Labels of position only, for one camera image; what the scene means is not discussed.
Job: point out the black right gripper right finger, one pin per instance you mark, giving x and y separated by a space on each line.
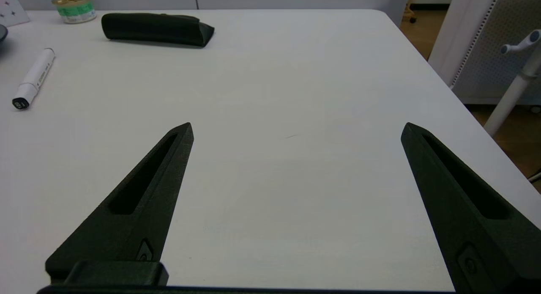
465 209

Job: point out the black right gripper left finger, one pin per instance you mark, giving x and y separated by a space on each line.
139 209

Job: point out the colourful rubiks cube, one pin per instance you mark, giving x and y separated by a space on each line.
12 8

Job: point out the white table leg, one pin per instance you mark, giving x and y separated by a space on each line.
511 95

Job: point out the white marker pen black cap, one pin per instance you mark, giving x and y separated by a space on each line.
36 76

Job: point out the white perforated panel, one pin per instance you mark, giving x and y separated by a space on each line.
482 40

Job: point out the black fabric pouch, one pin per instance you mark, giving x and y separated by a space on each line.
156 29

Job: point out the black caster wheel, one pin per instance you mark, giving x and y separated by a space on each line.
410 19

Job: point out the small tin can green label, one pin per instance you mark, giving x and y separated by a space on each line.
75 9

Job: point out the dark grey round plate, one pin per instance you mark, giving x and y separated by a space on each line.
2 33

